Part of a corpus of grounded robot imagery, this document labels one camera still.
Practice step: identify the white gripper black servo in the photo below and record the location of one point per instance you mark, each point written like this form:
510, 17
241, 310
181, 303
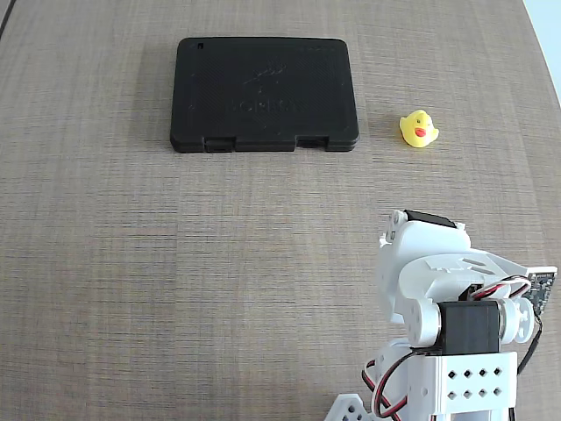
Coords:
429, 218

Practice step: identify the yellow rubber duck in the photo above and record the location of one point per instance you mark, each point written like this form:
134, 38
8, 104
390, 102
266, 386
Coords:
416, 130

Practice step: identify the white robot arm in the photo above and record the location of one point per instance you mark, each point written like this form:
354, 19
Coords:
464, 381

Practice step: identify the black plastic flat case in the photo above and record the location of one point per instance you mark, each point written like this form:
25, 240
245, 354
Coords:
263, 96

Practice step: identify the green camera circuit board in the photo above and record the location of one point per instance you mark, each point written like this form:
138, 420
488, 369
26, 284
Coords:
543, 291

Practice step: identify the white perforated base bracket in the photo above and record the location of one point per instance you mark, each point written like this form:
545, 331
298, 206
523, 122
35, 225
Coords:
348, 410

